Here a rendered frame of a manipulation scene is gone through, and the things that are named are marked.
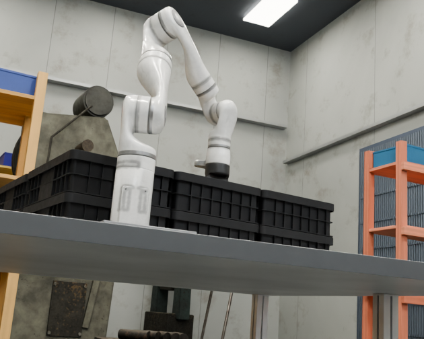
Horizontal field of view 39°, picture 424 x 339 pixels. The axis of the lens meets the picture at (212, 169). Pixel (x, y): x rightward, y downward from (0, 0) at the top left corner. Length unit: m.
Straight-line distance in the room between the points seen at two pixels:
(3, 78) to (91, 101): 3.19
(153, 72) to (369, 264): 0.71
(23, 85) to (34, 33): 8.59
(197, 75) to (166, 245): 0.80
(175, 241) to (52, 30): 11.63
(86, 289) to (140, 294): 5.27
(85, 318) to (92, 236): 5.64
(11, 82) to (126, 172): 2.66
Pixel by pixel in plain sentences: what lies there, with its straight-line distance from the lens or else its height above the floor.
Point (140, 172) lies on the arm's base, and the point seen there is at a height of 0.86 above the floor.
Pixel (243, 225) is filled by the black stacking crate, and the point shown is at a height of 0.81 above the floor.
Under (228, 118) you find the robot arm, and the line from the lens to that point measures 1.84.
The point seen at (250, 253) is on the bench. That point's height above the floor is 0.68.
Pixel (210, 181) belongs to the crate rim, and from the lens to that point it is 1.71.
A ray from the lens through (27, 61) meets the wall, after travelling 12.36.
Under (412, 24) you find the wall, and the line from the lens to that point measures 10.83.
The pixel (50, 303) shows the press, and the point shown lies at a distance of 6.63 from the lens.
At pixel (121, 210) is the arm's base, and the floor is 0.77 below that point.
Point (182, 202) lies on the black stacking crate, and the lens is 1.66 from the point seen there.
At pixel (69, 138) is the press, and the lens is 6.87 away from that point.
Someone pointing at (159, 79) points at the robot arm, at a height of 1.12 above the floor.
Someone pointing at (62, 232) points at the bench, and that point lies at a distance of 1.09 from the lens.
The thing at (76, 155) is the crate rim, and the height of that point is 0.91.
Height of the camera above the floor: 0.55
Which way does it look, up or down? 14 degrees up
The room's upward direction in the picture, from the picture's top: 4 degrees clockwise
